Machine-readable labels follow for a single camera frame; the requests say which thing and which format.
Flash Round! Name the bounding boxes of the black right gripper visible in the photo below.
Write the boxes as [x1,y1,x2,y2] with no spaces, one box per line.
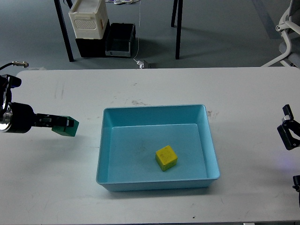
[277,104,300,150]

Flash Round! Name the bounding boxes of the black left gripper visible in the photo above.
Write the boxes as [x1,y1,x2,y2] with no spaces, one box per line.
[7,103,74,134]

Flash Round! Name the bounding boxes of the green cube block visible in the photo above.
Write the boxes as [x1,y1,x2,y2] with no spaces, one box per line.
[52,116,79,137]

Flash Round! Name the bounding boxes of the yellow cube block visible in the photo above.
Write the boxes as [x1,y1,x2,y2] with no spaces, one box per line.
[155,145,178,172]

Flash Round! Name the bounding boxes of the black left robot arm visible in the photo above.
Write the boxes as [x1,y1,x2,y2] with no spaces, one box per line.
[0,74,79,137]

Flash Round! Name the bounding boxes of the light blue plastic box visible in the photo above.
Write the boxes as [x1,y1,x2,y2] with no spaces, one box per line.
[96,105,220,191]

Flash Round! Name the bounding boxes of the white office chair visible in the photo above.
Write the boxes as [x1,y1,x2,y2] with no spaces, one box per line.
[263,0,300,68]

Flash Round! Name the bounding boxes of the black storage crate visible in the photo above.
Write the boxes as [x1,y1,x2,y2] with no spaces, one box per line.
[75,21,110,58]

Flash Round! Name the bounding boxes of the cream plastic crate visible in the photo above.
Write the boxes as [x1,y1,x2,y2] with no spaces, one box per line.
[68,0,108,39]

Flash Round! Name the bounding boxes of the white power adapter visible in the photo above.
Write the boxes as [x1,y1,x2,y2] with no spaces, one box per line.
[136,60,151,69]

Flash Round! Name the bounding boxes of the black open bin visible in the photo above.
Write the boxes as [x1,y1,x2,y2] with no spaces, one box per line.
[105,23,136,57]

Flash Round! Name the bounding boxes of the black table leg left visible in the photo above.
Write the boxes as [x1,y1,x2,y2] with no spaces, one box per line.
[54,0,75,62]

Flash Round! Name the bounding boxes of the black table leg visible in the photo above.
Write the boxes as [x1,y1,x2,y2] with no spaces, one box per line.
[171,0,178,28]
[54,0,75,62]
[175,0,183,60]

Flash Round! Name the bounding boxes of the black table leg rear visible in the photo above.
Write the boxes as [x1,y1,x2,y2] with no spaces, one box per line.
[171,0,178,28]

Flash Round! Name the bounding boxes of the black table leg right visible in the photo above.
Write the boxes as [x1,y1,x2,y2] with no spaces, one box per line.
[175,0,183,60]

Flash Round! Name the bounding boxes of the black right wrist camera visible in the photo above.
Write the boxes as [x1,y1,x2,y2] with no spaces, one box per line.
[293,175,300,193]

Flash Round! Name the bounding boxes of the white cable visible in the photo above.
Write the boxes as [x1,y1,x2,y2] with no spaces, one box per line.
[105,0,142,64]

